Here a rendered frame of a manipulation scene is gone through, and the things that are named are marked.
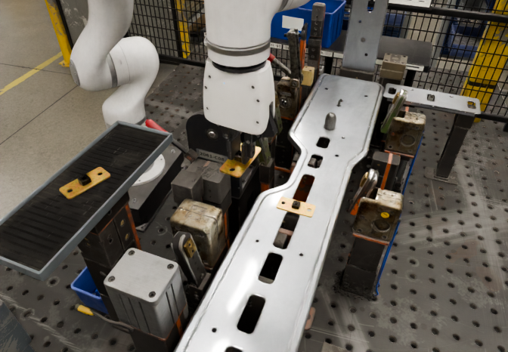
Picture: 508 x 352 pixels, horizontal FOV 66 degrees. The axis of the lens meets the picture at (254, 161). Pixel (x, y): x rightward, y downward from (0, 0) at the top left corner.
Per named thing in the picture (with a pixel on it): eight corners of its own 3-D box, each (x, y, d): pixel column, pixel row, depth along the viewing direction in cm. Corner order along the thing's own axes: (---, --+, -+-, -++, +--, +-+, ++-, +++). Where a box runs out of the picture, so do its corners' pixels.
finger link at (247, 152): (240, 130, 59) (240, 164, 63) (259, 135, 58) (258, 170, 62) (249, 119, 61) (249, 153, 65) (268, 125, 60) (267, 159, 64)
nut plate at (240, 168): (239, 178, 61) (239, 172, 61) (218, 171, 63) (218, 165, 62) (261, 149, 67) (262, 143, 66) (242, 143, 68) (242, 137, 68)
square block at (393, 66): (383, 150, 153) (407, 65, 130) (363, 146, 155) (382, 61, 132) (385, 139, 159) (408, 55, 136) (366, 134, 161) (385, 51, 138)
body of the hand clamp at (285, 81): (289, 173, 142) (296, 88, 120) (272, 168, 144) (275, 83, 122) (294, 163, 147) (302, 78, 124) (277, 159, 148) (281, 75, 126)
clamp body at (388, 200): (376, 307, 102) (410, 217, 80) (329, 292, 105) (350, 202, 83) (381, 279, 109) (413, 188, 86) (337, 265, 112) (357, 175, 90)
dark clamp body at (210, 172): (231, 294, 105) (225, 191, 81) (188, 278, 109) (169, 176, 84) (246, 263, 113) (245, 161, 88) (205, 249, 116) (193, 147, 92)
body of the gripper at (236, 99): (191, 54, 52) (199, 125, 59) (261, 70, 49) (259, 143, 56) (220, 35, 57) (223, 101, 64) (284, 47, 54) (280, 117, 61)
